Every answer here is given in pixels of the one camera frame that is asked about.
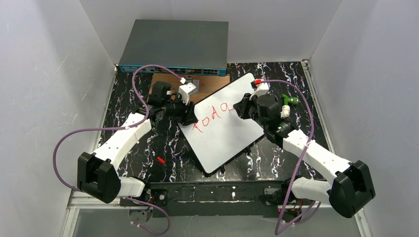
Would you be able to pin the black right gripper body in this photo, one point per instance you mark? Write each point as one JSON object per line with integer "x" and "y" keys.
{"x": 244, "y": 107}

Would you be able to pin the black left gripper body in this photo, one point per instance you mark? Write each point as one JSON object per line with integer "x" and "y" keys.
{"x": 188, "y": 115}

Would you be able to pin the white whiteboard black frame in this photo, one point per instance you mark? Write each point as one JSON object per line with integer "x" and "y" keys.
{"x": 219, "y": 134}

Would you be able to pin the red marker cap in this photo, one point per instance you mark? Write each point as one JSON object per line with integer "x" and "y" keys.
{"x": 161, "y": 160}

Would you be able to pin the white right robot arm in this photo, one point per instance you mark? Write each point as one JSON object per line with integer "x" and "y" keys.
{"x": 346, "y": 186}

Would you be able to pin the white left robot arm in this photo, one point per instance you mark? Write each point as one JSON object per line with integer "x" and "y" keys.
{"x": 97, "y": 171}

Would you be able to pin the green white plastic fitting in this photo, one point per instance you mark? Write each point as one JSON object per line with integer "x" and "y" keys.
{"x": 287, "y": 101}

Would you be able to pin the brown wooden board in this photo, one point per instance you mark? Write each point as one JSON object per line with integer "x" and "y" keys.
{"x": 207, "y": 84}

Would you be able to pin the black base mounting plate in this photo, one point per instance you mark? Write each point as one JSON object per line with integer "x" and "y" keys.
{"x": 215, "y": 198}

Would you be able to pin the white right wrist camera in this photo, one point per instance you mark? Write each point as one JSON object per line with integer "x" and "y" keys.
{"x": 260, "y": 87}

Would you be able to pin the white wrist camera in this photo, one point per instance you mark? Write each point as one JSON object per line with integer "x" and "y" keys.
{"x": 187, "y": 89}
{"x": 260, "y": 87}

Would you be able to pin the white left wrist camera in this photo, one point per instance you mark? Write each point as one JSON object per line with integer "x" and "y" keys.
{"x": 187, "y": 89}

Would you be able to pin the grey metal clamp bracket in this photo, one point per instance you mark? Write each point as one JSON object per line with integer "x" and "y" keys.
{"x": 196, "y": 83}

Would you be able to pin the grey blue network switch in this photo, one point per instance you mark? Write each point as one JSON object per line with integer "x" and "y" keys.
{"x": 185, "y": 47}

